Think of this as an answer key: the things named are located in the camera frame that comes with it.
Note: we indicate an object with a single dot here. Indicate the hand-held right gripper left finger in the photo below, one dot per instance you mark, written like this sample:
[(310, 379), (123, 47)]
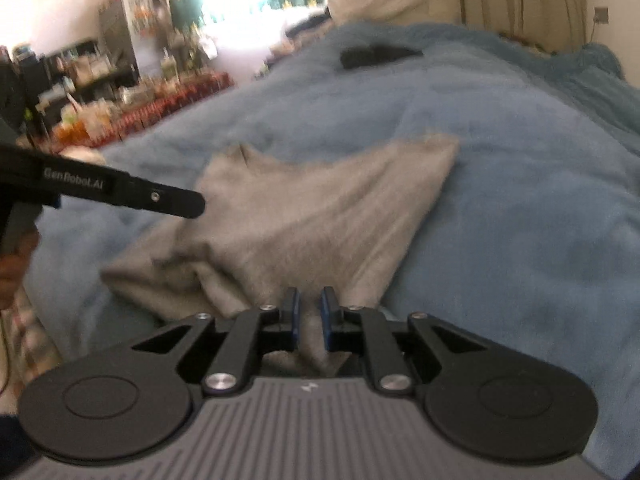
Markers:
[(295, 317)]

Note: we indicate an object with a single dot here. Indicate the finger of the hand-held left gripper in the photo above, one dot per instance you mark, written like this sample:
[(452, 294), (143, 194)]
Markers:
[(165, 199)]

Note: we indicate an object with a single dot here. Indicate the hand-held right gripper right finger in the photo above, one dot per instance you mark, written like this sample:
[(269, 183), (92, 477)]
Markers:
[(326, 317)]

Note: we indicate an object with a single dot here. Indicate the grey ribbed sweater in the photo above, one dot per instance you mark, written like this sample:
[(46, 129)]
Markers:
[(310, 220)]

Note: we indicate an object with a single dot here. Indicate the person's left hand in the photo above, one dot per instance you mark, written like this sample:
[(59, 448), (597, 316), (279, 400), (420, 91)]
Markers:
[(12, 280)]

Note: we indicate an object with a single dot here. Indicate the red patterned cloth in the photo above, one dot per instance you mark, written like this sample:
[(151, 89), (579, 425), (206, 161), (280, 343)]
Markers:
[(175, 102)]

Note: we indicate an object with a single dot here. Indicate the black cluttered shelf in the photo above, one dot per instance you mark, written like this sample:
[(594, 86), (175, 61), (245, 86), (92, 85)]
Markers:
[(75, 72)]

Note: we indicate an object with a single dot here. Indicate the plaid bed sheet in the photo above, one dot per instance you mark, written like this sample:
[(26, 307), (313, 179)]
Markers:
[(32, 335)]

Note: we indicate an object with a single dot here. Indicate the silver cabinet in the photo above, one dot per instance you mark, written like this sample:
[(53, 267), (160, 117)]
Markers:
[(132, 30)]

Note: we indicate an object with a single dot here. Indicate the blue fleece blanket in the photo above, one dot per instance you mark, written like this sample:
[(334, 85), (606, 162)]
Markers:
[(525, 185)]

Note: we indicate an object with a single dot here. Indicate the black cloth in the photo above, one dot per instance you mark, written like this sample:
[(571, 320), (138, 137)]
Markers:
[(375, 56)]

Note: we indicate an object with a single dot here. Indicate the beige curtain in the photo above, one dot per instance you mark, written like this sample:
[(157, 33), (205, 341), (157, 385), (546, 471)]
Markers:
[(520, 0)]

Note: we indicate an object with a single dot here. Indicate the grey wall socket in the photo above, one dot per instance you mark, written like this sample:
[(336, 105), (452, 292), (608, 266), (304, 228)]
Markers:
[(601, 15)]

